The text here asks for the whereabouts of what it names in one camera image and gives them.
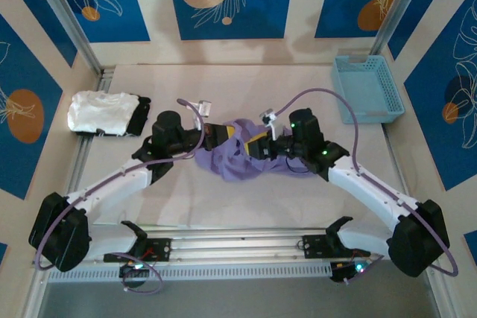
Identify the purple t-shirt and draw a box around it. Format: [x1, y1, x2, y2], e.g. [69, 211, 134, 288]
[193, 118, 318, 184]

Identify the light blue plastic basket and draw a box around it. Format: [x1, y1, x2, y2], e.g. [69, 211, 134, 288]
[330, 53, 405, 125]

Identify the folded black t-shirt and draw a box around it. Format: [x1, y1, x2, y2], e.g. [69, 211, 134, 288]
[74, 95, 153, 137]

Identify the folded white t-shirt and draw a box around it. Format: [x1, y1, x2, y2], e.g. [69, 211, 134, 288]
[68, 90, 139, 136]

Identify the white table mat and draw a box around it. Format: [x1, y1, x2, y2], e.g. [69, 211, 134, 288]
[87, 63, 411, 229]

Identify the black controller board with LED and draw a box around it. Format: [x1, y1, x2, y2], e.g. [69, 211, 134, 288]
[119, 262, 150, 280]
[329, 260, 372, 284]

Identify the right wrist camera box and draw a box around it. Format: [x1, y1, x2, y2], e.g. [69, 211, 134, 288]
[260, 109, 284, 140]

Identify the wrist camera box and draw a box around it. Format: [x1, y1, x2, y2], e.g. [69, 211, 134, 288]
[260, 109, 284, 140]
[192, 100, 214, 131]

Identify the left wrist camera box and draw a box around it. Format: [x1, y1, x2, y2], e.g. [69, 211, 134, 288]
[192, 100, 214, 131]

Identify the aluminium side rail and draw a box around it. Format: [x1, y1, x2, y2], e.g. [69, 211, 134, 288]
[69, 67, 116, 200]
[382, 124, 421, 229]

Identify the wide aluminium frame rail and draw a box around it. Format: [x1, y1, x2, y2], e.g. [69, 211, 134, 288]
[31, 226, 443, 269]

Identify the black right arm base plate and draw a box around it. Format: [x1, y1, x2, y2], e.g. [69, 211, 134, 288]
[302, 234, 372, 259]

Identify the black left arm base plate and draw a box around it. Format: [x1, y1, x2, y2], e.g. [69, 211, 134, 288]
[103, 238, 172, 263]

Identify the white slotted cable duct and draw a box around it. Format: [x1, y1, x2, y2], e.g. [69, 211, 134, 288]
[46, 262, 332, 284]

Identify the aluminium frame post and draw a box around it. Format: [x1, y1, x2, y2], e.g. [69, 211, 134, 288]
[25, 0, 104, 77]
[364, 0, 428, 69]

